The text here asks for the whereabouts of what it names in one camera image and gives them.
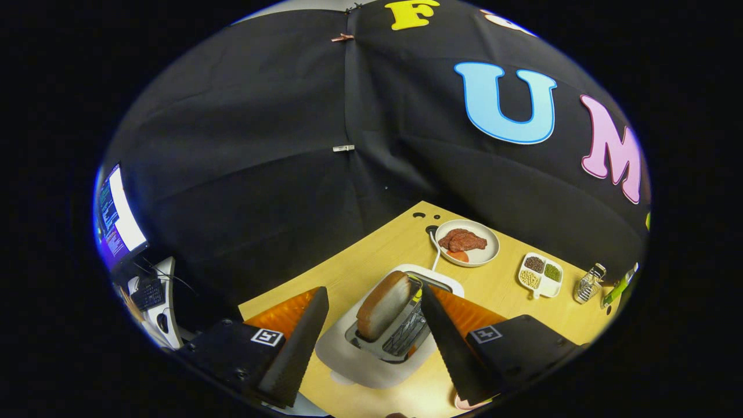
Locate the white toaster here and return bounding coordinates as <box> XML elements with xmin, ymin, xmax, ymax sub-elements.
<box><xmin>315</xmin><ymin>264</ymin><xmax>465</xmax><ymax>390</ymax></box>

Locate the white toaster cable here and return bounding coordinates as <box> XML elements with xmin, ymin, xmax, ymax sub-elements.
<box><xmin>427</xmin><ymin>226</ymin><xmax>445</xmax><ymax>272</ymax></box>

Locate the lit computer monitor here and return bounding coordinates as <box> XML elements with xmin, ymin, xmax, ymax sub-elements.
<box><xmin>95</xmin><ymin>164</ymin><xmax>149</xmax><ymax>272</ymax></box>

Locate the metal wire utensil holder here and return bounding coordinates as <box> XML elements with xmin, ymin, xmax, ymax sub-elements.
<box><xmin>574</xmin><ymin>263</ymin><xmax>607</xmax><ymax>304</ymax></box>

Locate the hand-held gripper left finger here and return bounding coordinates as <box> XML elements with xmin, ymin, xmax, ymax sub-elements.
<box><xmin>180</xmin><ymin>286</ymin><xmax>330</xmax><ymax>409</ymax></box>

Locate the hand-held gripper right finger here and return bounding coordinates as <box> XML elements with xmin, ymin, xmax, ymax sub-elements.
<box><xmin>421</xmin><ymin>283</ymin><xmax>587</xmax><ymax>407</ymax></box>

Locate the black backdrop cloth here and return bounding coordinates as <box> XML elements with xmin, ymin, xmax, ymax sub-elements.
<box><xmin>99</xmin><ymin>0</ymin><xmax>652</xmax><ymax>326</ymax></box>

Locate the brown meat steak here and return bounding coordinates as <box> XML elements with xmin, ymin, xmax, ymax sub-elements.
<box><xmin>438</xmin><ymin>228</ymin><xmax>488</xmax><ymax>253</ymax></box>

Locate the beige round plate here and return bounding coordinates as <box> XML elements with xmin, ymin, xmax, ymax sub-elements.
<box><xmin>434</xmin><ymin>219</ymin><xmax>500</xmax><ymax>268</ymax></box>

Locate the green label drink bottle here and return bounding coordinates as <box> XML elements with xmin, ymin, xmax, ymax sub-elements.
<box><xmin>601</xmin><ymin>262</ymin><xmax>639</xmax><ymax>308</ymax></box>

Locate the pink round plate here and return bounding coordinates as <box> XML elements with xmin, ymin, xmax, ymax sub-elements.
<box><xmin>454</xmin><ymin>394</ymin><xmax>494</xmax><ymax>410</ymax></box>

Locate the black computer keyboard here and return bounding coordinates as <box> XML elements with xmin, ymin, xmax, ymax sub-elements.
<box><xmin>131</xmin><ymin>278</ymin><xmax>166</xmax><ymax>312</ymax></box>

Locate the white side desk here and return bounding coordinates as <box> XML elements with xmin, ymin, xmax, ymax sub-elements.
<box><xmin>125</xmin><ymin>257</ymin><xmax>192</xmax><ymax>349</ymax></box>

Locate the white divided condiment dish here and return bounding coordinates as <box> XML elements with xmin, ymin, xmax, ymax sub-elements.
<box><xmin>518</xmin><ymin>253</ymin><xmax>564</xmax><ymax>300</ymax></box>

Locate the plain bread slice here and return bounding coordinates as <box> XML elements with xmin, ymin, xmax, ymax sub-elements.
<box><xmin>356</xmin><ymin>271</ymin><xmax>413</xmax><ymax>342</ymax></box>

